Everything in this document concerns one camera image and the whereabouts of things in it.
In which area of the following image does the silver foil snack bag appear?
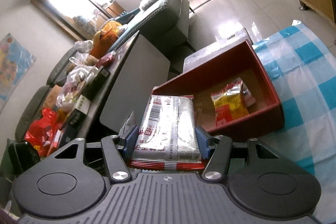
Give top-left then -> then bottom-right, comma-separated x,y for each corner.
129,95 -> 205,171

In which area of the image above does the yellow red snack bag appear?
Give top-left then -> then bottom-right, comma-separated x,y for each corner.
211,79 -> 249,127

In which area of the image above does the Kaprons wafer pack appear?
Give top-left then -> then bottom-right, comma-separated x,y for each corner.
241,82 -> 256,108

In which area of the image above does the long black gift box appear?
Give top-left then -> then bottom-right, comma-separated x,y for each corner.
62,95 -> 91,143

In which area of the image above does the red plastic bag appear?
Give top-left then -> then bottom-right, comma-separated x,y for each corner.
24,109 -> 61,157

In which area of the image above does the red cardboard box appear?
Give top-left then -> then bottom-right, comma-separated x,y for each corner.
152,42 -> 285,141

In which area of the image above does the grey curved side table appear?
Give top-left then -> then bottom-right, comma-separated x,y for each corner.
76,33 -> 170,142

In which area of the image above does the white plastic bags pile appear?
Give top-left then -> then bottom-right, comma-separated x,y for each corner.
56,40 -> 98,113

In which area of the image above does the orange plastic basket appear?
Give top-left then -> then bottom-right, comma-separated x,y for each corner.
90,21 -> 121,59

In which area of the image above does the grey green sofa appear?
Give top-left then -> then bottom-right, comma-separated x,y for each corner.
110,0 -> 190,54

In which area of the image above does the blue checkered tablecloth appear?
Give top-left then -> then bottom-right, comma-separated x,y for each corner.
252,20 -> 335,223

